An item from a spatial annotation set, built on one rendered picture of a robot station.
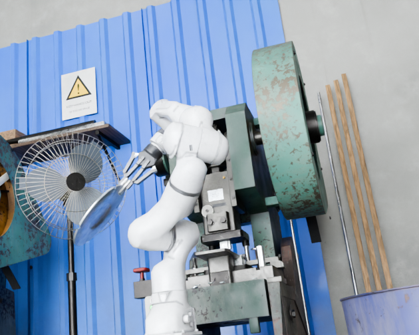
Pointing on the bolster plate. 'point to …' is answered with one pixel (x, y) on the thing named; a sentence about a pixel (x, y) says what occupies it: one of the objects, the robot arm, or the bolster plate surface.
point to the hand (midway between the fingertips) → (123, 186)
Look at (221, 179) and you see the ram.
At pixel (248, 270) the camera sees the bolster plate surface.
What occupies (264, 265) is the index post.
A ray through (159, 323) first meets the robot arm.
